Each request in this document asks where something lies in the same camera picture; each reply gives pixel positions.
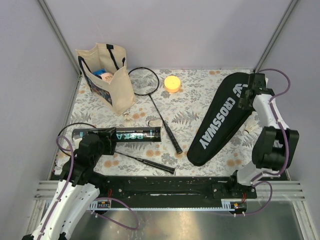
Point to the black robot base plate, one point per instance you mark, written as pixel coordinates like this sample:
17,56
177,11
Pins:
170,192

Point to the beige canvas tote bag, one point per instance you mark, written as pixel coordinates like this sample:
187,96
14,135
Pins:
104,68

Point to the black racket cover bag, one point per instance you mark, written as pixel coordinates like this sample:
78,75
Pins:
222,120

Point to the black shuttlecock tube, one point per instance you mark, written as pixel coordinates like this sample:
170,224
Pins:
120,133

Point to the floral table mat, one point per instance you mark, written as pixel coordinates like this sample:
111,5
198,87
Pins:
145,82

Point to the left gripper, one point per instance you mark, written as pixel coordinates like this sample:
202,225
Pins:
105,137

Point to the blue pink item in bag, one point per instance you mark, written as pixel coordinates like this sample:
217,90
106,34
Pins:
104,75

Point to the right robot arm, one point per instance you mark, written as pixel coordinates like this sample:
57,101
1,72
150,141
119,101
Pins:
276,144

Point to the yellow grip tape roll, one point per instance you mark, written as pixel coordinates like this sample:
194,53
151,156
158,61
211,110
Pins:
172,84

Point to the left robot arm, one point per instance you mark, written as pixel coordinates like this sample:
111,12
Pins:
78,187

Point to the white feather shuttlecock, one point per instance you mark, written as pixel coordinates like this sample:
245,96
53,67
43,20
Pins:
127,120
250,127
155,123

